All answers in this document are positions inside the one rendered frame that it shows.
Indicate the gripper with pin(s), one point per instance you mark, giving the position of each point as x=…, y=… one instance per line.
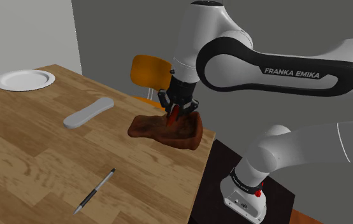
x=181, y=90

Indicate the red pen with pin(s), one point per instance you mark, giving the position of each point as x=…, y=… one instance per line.
x=172, y=116

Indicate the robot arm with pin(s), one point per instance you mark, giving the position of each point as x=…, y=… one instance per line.
x=198, y=34

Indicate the orange chair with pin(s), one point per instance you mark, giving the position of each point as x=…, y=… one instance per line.
x=149, y=72

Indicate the dark robot stand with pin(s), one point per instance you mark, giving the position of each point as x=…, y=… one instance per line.
x=214, y=173

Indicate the grey remote control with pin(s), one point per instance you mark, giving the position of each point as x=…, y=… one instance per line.
x=89, y=112

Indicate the silver and black pen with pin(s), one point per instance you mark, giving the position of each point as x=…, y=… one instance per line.
x=95, y=190

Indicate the wooden table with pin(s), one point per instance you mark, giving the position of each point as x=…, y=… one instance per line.
x=39, y=149

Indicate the white plate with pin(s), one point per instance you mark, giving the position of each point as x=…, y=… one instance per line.
x=24, y=80

